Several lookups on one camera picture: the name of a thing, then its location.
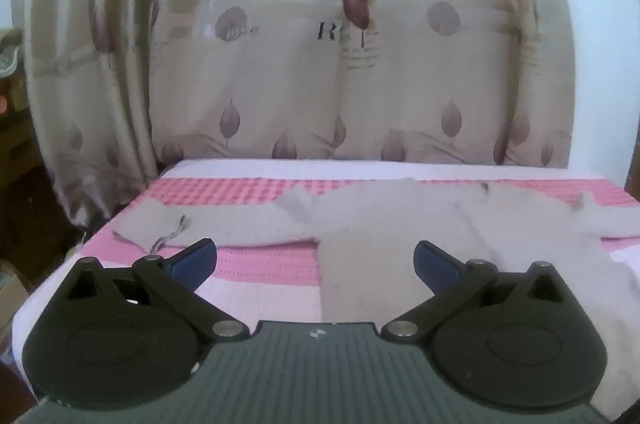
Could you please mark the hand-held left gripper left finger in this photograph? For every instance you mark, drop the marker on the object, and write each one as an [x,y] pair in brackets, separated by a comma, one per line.
[192,261]

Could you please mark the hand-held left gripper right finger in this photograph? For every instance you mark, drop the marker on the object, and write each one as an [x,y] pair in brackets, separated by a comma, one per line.
[435,264]

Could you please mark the pink checked bed sheet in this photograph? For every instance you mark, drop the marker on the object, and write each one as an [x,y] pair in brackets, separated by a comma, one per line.
[260,264]

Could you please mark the beige leaf print curtain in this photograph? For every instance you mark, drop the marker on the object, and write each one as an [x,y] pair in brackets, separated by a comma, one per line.
[280,54]

